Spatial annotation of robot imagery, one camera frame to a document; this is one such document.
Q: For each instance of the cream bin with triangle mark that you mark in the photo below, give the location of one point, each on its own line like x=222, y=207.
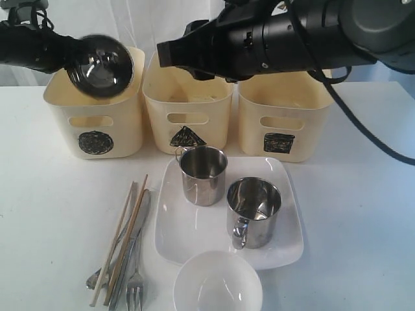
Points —
x=184, y=111

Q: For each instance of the steel table knife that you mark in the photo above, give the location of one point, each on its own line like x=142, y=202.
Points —
x=140, y=219

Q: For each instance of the steel spoon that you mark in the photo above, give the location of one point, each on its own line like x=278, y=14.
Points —
x=92, y=280

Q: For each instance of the steel mug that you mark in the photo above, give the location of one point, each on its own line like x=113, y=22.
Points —
x=253, y=207
x=203, y=170

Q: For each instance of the steel fork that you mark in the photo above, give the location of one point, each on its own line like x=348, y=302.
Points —
x=135, y=284

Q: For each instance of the white ceramic bowl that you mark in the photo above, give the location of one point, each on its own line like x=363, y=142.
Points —
x=217, y=280

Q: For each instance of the steel bowl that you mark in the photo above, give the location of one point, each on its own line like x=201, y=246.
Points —
x=104, y=70

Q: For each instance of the cream bin with square mark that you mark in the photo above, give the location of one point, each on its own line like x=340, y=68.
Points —
x=282, y=115

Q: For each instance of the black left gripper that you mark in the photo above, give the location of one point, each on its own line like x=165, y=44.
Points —
x=37, y=49

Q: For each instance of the white curtain backdrop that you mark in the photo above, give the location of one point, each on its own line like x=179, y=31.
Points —
x=143, y=24

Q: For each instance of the steel mug front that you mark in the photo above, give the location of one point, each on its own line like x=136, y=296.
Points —
x=253, y=207

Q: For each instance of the white square plate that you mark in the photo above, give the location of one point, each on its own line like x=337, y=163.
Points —
x=184, y=230

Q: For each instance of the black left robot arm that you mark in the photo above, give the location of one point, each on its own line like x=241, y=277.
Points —
x=30, y=13

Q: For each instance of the cream bin with circle mark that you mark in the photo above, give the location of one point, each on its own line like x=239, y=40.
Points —
x=99, y=128

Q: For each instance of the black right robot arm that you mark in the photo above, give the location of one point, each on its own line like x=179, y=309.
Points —
x=334, y=34

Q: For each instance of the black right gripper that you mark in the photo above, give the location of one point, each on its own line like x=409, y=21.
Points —
x=247, y=38

